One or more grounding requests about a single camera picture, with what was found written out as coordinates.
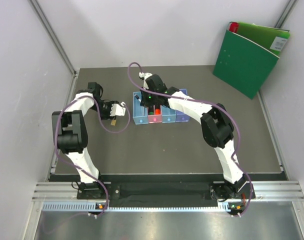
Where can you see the green ring binder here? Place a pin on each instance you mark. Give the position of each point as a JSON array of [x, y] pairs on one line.
[[242, 63]]

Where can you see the green black highlighter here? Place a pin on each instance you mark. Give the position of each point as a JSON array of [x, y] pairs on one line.
[[150, 111]]

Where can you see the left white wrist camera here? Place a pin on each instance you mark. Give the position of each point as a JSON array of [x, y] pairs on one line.
[[118, 109]]

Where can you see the grey slotted cable duct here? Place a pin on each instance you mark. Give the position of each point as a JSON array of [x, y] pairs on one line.
[[97, 206]]

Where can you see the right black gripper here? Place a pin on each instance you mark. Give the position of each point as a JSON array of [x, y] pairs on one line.
[[144, 103]]

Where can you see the orange black highlighter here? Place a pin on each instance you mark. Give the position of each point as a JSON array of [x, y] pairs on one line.
[[157, 111]]

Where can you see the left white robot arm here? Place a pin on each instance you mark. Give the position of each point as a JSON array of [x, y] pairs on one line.
[[70, 136]]

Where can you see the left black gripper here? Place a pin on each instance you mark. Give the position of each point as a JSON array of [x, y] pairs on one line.
[[106, 116]]

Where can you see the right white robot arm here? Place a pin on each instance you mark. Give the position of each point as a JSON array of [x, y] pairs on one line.
[[217, 129]]

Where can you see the purple drawer bin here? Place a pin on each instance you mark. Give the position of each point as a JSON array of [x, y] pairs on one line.
[[180, 116]]

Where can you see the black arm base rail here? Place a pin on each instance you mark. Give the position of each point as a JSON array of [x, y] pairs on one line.
[[165, 190]]

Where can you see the pink drawer bin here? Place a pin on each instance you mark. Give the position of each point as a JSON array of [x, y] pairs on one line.
[[154, 118]]

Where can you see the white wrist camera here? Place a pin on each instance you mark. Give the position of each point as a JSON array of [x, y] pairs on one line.
[[118, 109], [144, 76]]

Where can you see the light blue drawer bin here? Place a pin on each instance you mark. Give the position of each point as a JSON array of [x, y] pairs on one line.
[[139, 113]]

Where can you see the light green folder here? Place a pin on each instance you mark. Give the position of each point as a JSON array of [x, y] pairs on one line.
[[272, 39]]

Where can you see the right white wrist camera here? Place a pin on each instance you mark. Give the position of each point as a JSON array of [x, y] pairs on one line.
[[144, 76]]

